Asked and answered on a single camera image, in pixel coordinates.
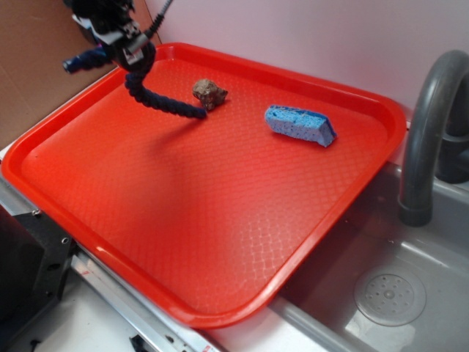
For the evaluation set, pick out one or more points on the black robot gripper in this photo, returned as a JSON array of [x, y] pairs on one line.
[[111, 23]]

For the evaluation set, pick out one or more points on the brown rock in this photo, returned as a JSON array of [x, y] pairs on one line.
[[209, 93]]

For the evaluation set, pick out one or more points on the brown cardboard panel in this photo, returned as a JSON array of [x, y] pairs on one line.
[[36, 36]]

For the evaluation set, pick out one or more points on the blue sponge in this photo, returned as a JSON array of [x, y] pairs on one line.
[[300, 124]]

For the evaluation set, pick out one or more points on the grey plastic faucet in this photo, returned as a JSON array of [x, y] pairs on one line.
[[437, 143]]

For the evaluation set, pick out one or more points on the grey plastic sink basin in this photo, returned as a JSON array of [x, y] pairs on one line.
[[319, 297]]

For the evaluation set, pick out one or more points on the round grey sink drain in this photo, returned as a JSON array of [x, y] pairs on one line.
[[390, 296]]

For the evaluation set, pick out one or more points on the black metal bracket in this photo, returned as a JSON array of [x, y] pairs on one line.
[[35, 257]]

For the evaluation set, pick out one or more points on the silver metal rail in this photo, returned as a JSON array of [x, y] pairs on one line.
[[95, 311]]

